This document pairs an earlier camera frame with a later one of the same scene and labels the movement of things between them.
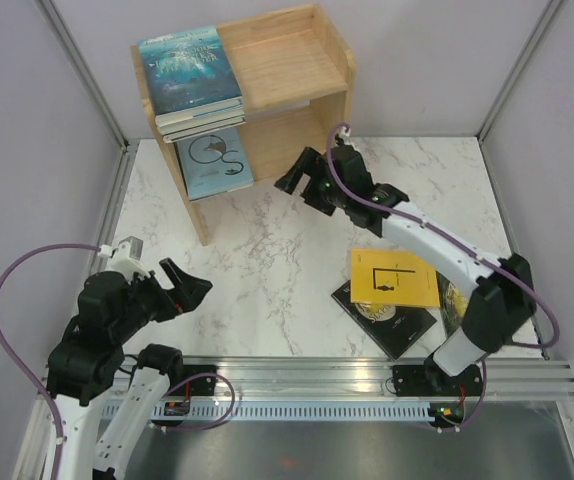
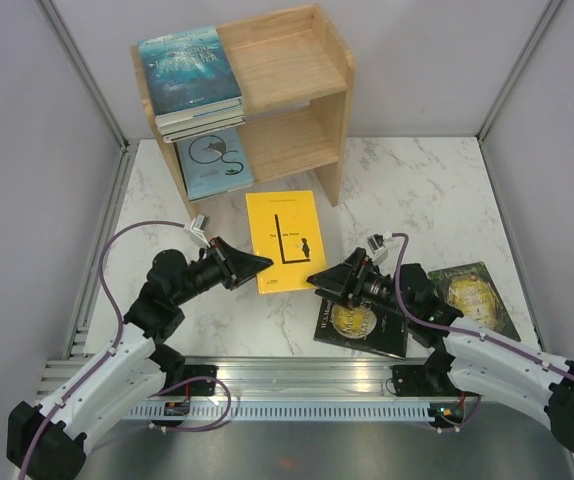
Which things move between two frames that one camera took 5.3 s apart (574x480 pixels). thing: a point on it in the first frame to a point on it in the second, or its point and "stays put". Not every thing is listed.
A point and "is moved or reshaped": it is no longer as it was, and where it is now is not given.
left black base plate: (198, 386) stays put
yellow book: (387, 277) is moved or reshaped
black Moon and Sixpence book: (396, 327) is moved or reshaped
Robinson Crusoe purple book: (178, 136) stays put
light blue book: (215, 163) stays put
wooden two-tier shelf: (297, 68) stays put
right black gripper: (311, 162) to (339, 280)
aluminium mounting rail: (368, 378) stays put
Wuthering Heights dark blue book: (192, 199) stays put
